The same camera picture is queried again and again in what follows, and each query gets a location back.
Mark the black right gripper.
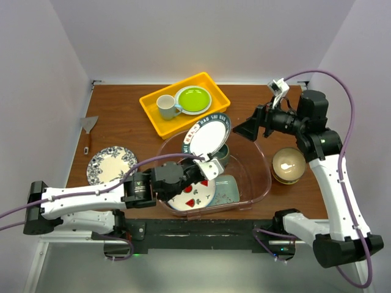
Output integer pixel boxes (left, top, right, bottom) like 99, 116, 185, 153
233, 95, 306, 141

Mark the watermelon plate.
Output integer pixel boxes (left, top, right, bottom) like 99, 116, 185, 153
167, 180, 216, 211

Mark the teal glazed ceramic mug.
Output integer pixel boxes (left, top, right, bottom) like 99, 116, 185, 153
213, 144, 230, 168

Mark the mint divided rectangular plate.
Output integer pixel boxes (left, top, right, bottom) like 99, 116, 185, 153
209, 175, 240, 206

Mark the dark green lettered plate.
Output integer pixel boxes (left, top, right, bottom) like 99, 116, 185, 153
181, 112, 232, 156

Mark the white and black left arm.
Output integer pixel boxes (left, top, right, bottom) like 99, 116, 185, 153
23, 154, 219, 239

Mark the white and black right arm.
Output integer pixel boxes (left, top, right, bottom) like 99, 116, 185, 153
233, 90, 384, 268

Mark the clear plastic bin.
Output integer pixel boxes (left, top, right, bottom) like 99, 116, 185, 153
159, 133, 271, 219

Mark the yellow plastic tray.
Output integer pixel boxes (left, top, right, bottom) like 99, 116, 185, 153
139, 72, 231, 139

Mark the beige bowl with black rim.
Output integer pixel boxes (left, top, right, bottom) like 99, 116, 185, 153
271, 148, 306, 180

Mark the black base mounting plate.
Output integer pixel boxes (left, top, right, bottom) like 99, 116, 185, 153
92, 219, 296, 259

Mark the green plate white rim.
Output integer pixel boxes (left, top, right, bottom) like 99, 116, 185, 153
174, 85, 212, 115

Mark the yellow patterned bowl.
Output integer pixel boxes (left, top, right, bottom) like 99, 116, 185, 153
272, 174, 301, 185

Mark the dark blue patterned plate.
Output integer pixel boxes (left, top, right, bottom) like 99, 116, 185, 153
86, 146, 138, 185

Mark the grey triangular scraper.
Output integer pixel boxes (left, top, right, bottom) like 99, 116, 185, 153
80, 116, 98, 151

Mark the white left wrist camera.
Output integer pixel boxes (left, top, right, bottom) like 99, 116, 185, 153
193, 154, 225, 181

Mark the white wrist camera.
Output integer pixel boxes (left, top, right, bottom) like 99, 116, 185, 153
193, 154, 225, 181
267, 78, 290, 109

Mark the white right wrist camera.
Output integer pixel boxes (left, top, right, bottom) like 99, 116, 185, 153
267, 78, 290, 109

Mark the white mug blue handle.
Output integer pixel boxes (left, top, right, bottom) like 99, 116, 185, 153
156, 95, 183, 120

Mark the aluminium table frame rail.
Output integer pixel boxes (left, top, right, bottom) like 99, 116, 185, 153
298, 81, 376, 293

